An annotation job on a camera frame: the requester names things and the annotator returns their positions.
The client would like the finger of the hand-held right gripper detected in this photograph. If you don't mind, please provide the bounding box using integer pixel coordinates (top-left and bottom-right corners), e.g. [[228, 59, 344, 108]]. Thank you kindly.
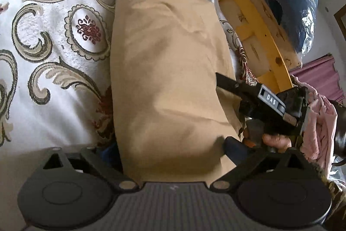
[[215, 72, 260, 102]]

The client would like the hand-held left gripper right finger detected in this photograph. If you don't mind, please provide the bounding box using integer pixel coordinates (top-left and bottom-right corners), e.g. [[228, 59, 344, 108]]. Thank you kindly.
[[211, 136, 308, 192]]

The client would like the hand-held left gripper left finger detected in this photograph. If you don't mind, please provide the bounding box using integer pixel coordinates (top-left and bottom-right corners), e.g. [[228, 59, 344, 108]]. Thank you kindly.
[[40, 146, 139, 191]]

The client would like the tan hoodie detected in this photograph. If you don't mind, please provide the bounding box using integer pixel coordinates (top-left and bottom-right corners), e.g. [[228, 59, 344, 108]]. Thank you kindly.
[[109, 0, 244, 183]]

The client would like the person's right hand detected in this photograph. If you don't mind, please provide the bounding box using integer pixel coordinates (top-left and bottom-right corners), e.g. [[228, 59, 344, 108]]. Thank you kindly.
[[242, 127, 293, 153]]

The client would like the pink cloth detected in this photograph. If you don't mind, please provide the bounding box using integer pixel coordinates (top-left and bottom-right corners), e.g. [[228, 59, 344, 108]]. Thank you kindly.
[[293, 76, 339, 168]]

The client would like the purple cloth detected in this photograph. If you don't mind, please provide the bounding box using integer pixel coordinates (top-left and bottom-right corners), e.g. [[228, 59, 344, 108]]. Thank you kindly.
[[290, 55, 346, 107]]

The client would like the white floral blanket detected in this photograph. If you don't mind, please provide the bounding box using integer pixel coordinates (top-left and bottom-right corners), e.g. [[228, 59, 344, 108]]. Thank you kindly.
[[0, 0, 260, 164]]

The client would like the wooden bed frame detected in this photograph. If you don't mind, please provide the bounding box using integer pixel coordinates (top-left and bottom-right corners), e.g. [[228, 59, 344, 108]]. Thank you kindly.
[[201, 0, 296, 93]]

